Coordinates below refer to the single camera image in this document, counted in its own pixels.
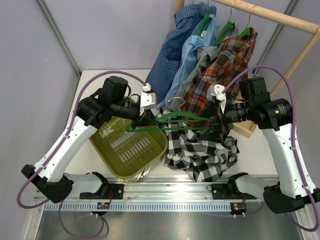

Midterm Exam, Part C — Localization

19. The olive green plastic basket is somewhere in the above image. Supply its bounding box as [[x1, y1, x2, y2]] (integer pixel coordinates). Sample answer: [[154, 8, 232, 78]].
[[88, 97, 169, 181]]

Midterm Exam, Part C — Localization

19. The green hanger of plaid shirt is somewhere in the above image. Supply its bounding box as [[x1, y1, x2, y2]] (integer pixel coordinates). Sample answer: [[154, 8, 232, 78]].
[[238, 4, 257, 41]]

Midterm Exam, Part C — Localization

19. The light blue shirt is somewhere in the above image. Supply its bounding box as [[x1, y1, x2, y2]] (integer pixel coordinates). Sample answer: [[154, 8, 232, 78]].
[[158, 14, 219, 108]]

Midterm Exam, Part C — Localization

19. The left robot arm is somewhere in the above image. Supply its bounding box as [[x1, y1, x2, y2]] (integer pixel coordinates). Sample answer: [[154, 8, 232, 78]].
[[21, 71, 157, 203]]

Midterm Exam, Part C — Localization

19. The green hanger of blue shirt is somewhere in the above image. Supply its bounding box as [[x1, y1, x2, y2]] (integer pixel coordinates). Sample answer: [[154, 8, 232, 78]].
[[197, 0, 210, 37]]

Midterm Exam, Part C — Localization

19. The green hanger of grey shirt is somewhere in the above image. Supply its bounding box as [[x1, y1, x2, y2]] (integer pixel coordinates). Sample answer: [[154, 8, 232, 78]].
[[212, 0, 235, 47]]

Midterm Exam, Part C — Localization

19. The white slotted cable duct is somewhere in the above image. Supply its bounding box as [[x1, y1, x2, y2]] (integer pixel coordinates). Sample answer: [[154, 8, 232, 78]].
[[44, 201, 231, 212]]

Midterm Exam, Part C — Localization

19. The red plaid shirt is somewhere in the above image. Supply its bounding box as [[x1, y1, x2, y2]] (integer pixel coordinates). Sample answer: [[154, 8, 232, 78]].
[[178, 27, 258, 116]]

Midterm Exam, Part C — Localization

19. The green hanger with metal hook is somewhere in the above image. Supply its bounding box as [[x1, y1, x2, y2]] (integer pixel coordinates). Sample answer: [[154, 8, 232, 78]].
[[125, 96, 216, 133]]

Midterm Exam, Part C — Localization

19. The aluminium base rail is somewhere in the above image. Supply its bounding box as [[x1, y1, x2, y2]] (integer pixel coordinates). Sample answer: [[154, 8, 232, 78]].
[[33, 174, 281, 202]]

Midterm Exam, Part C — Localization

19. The dark blue checkered shirt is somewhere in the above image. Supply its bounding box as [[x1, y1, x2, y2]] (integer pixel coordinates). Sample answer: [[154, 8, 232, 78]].
[[145, 2, 217, 103]]

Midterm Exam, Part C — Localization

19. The black white checkered shirt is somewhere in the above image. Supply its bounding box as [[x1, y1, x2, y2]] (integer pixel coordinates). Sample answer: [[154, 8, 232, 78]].
[[156, 107, 240, 183]]

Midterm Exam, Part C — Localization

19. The wooden clothes rack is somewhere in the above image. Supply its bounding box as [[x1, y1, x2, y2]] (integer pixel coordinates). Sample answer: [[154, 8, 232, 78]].
[[174, 0, 320, 139]]

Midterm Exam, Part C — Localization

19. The grey shirt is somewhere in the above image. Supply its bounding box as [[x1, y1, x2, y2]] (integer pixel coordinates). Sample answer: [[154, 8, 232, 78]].
[[174, 46, 221, 98]]

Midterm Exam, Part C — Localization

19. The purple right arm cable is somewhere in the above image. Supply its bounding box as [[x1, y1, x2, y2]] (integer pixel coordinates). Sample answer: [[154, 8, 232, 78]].
[[207, 65, 320, 232]]

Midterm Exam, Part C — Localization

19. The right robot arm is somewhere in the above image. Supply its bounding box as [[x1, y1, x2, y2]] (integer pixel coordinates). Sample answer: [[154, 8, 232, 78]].
[[206, 77, 320, 214]]

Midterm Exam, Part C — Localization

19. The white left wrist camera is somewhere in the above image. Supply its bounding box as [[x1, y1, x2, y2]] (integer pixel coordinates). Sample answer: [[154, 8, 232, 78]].
[[139, 83, 158, 116]]

